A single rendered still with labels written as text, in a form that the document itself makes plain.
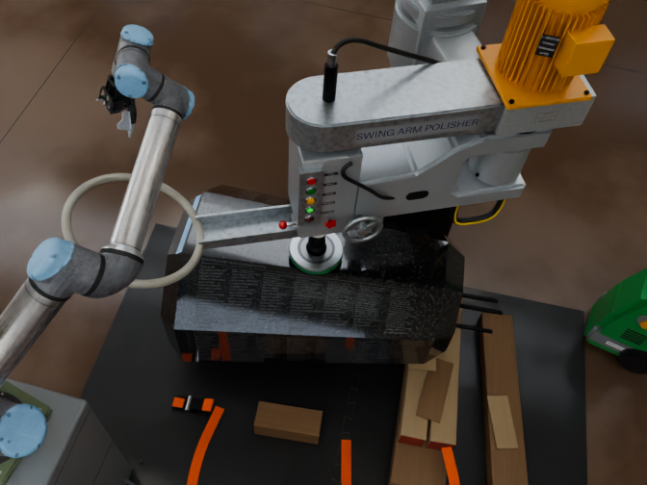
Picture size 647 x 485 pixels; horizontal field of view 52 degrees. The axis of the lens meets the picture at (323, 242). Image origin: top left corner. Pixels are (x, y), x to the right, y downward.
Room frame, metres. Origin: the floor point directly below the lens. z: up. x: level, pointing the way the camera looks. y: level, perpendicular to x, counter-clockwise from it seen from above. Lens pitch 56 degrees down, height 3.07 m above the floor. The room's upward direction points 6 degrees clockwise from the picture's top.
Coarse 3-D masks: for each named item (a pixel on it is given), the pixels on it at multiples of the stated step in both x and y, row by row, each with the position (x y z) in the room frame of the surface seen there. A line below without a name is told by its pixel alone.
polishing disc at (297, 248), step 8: (296, 240) 1.50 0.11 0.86; (304, 240) 1.50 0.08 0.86; (328, 240) 1.51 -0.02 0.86; (336, 240) 1.52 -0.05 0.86; (296, 248) 1.46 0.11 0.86; (304, 248) 1.46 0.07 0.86; (328, 248) 1.47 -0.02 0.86; (336, 248) 1.48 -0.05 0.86; (296, 256) 1.42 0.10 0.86; (304, 256) 1.42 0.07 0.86; (312, 256) 1.43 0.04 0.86; (320, 256) 1.43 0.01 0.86; (328, 256) 1.44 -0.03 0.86; (336, 256) 1.44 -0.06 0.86; (304, 264) 1.39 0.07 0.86; (312, 264) 1.39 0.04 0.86; (320, 264) 1.39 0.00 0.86; (328, 264) 1.40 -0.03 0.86; (336, 264) 1.41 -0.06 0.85
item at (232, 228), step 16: (256, 208) 1.46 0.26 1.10; (272, 208) 1.47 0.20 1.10; (288, 208) 1.49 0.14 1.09; (208, 224) 1.39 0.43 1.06; (224, 224) 1.40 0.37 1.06; (240, 224) 1.41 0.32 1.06; (256, 224) 1.42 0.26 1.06; (272, 224) 1.43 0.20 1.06; (208, 240) 1.29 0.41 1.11; (224, 240) 1.31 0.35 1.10; (240, 240) 1.32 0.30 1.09; (256, 240) 1.34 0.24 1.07; (272, 240) 1.36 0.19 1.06
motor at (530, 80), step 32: (544, 0) 1.59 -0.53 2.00; (576, 0) 1.55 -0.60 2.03; (608, 0) 1.64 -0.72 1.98; (512, 32) 1.63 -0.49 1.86; (544, 32) 1.57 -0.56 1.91; (576, 32) 1.54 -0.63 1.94; (608, 32) 1.56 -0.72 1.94; (512, 64) 1.60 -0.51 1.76; (544, 64) 1.57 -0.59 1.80; (576, 64) 1.50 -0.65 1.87; (512, 96) 1.53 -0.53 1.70; (544, 96) 1.55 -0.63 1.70; (576, 96) 1.56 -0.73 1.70
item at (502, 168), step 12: (480, 156) 1.61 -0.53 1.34; (492, 156) 1.58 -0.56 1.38; (504, 156) 1.57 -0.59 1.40; (516, 156) 1.57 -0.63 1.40; (480, 168) 1.60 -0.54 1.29; (492, 168) 1.57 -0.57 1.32; (504, 168) 1.57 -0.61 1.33; (516, 168) 1.58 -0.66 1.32; (480, 180) 1.59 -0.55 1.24; (492, 180) 1.57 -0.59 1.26; (504, 180) 1.57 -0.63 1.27
